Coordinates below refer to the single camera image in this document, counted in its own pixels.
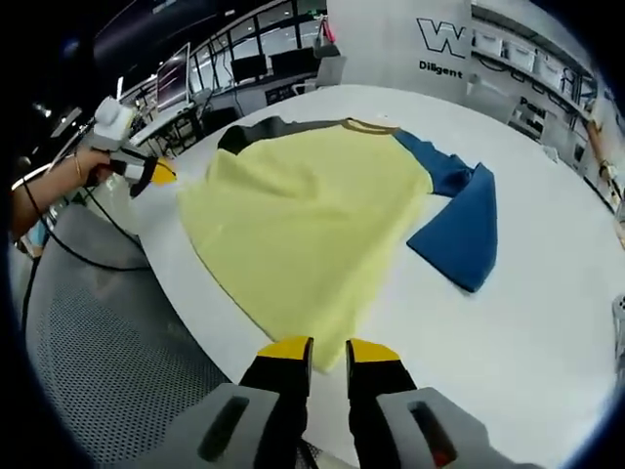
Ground white shelf unit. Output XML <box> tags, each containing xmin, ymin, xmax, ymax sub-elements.
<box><xmin>468</xmin><ymin>2</ymin><xmax>604</xmax><ymax>131</ymax></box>

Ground grey mesh office chair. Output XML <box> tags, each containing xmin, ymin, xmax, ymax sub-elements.
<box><xmin>21</xmin><ymin>204</ymin><xmax>235</xmax><ymax>463</ymax></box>

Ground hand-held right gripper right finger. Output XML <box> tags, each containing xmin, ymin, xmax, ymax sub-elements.
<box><xmin>345</xmin><ymin>337</ymin><xmax>515</xmax><ymax>469</ymax></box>

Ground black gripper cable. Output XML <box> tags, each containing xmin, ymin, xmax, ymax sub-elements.
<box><xmin>19</xmin><ymin>178</ymin><xmax>150</xmax><ymax>343</ymax></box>

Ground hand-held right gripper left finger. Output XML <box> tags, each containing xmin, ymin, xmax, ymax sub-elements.
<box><xmin>163</xmin><ymin>334</ymin><xmax>316</xmax><ymax>469</ymax></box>

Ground hanging pink grey bags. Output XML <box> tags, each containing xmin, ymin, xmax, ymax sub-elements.
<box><xmin>314</xmin><ymin>13</ymin><xmax>342</xmax><ymax>58</ymax></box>

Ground white office chair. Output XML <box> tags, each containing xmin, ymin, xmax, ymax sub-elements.
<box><xmin>291</xmin><ymin>55</ymin><xmax>348</xmax><ymax>93</ymax></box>

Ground white storage bin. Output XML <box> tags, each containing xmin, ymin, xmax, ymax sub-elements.
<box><xmin>505</xmin><ymin>41</ymin><xmax>536</xmax><ymax>67</ymax></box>
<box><xmin>471</xmin><ymin>28</ymin><xmax>505</xmax><ymax>58</ymax></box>
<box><xmin>536</xmin><ymin>53</ymin><xmax>563</xmax><ymax>87</ymax></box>

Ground black desk monitor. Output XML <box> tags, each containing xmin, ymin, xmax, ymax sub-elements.
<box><xmin>269</xmin><ymin>47</ymin><xmax>316</xmax><ymax>78</ymax></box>
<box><xmin>229</xmin><ymin>53</ymin><xmax>269</xmax><ymax>83</ymax></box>

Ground person's left hand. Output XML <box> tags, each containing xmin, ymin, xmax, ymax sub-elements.
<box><xmin>75</xmin><ymin>146</ymin><xmax>117</xmax><ymax>191</ymax></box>

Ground tall monitor on stand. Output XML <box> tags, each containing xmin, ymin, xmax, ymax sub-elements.
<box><xmin>154</xmin><ymin>42</ymin><xmax>192</xmax><ymax>113</ymax></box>

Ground yellow blue grey garment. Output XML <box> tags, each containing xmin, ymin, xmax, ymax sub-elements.
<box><xmin>176</xmin><ymin>115</ymin><xmax>500</xmax><ymax>375</ymax></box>

